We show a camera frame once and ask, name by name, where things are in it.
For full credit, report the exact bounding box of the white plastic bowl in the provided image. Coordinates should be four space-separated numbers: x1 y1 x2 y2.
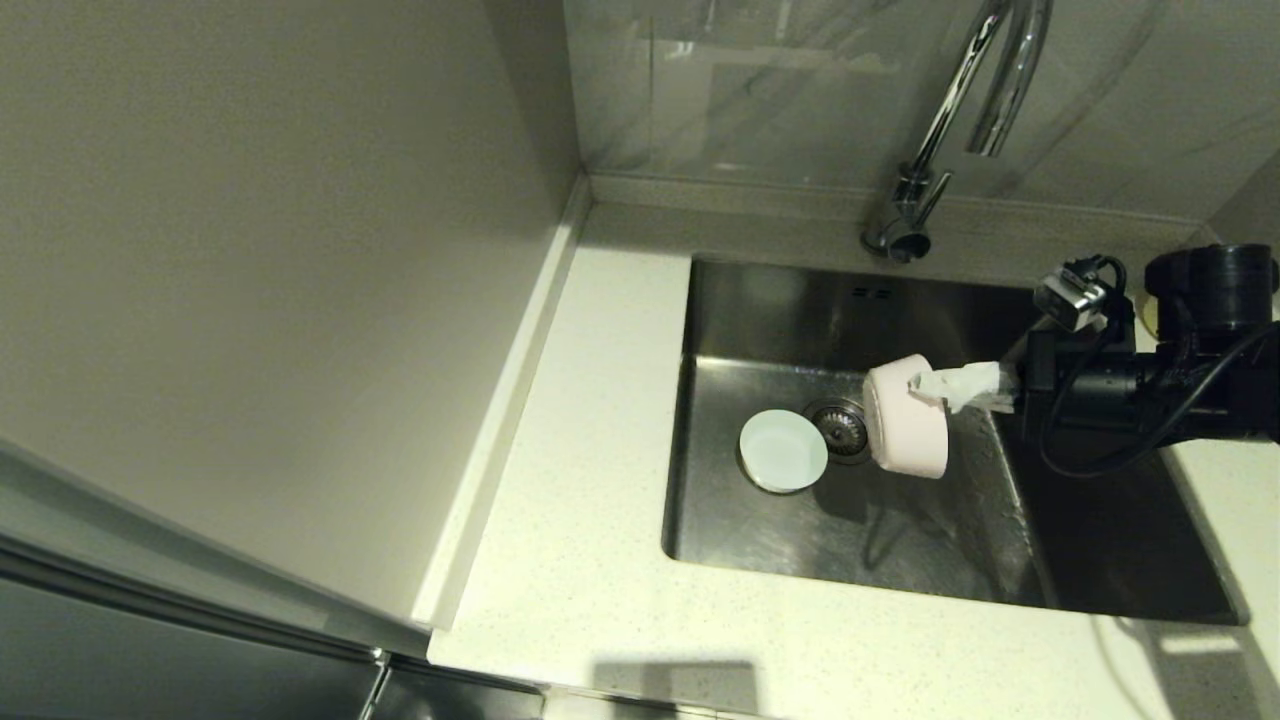
739 408 830 495

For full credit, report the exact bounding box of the dark steel appliance door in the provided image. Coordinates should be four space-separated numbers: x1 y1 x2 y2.
0 535 546 720

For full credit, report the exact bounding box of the pink plastic bowl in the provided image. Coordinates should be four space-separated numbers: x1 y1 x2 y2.
862 352 951 480

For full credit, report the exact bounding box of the round metal drain strainer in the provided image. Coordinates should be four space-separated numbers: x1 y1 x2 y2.
803 397 881 466

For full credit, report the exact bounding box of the stainless steel sink basin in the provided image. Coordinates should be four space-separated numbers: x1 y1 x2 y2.
660 255 1251 628

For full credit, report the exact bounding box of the small grey wrist camera box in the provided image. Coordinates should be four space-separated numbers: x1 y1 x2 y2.
1034 262 1111 334

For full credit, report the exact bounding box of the chrome gooseneck faucet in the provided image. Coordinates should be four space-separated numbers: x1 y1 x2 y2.
862 0 1055 265

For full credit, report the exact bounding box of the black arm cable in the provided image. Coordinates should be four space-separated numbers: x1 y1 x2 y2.
1036 255 1280 479

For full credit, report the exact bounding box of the chrome appliance door handle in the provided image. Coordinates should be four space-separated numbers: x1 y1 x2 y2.
358 647 393 720

